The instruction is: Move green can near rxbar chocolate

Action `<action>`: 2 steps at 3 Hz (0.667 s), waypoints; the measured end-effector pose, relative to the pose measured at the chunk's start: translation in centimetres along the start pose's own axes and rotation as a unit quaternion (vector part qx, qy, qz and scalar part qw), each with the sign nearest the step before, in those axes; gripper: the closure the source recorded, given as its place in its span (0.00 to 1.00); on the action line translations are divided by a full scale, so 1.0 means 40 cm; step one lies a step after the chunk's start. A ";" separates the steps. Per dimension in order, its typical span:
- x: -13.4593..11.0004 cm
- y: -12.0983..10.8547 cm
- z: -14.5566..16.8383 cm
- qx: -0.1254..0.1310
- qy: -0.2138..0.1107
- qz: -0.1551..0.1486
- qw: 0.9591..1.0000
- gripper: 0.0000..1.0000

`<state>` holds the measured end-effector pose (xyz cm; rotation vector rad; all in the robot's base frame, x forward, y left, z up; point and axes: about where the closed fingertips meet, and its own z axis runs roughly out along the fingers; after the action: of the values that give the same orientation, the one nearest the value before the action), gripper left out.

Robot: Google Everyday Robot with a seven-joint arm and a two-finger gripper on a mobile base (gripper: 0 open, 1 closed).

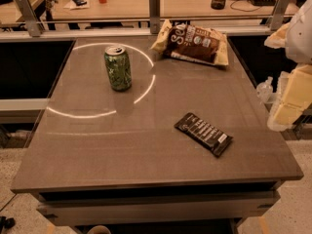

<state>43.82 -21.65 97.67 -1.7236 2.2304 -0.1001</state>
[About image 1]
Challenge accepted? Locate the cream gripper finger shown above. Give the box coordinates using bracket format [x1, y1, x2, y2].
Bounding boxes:
[267, 63, 312, 132]
[264, 23, 290, 49]

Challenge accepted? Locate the green soda can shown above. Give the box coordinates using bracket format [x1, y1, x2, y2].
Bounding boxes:
[104, 45, 132, 92]

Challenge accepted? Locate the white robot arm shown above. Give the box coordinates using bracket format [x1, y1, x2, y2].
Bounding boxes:
[264, 0, 312, 132]

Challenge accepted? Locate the black rxbar chocolate wrapper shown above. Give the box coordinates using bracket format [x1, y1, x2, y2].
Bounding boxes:
[175, 112, 233, 157]

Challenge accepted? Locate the clear plastic bottle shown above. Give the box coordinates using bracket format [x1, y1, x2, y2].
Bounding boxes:
[256, 76, 273, 103]

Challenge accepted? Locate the black mesh cup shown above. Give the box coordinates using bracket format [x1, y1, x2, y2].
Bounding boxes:
[211, 0, 226, 10]

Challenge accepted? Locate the brown yellow chip bag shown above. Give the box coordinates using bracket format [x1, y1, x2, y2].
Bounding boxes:
[151, 19, 228, 66]

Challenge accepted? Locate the right metal rail bracket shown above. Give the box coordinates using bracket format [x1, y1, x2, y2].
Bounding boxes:
[268, 0, 291, 31]

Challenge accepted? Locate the metal rail bracket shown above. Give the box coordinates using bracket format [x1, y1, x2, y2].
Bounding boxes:
[149, 0, 160, 34]
[268, 0, 291, 31]
[15, 0, 43, 37]

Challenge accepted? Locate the middle metal rail bracket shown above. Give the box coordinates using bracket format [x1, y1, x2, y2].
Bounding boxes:
[149, 0, 160, 34]

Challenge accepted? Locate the left metal rail bracket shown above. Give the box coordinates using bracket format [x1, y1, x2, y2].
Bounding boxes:
[15, 0, 43, 37]

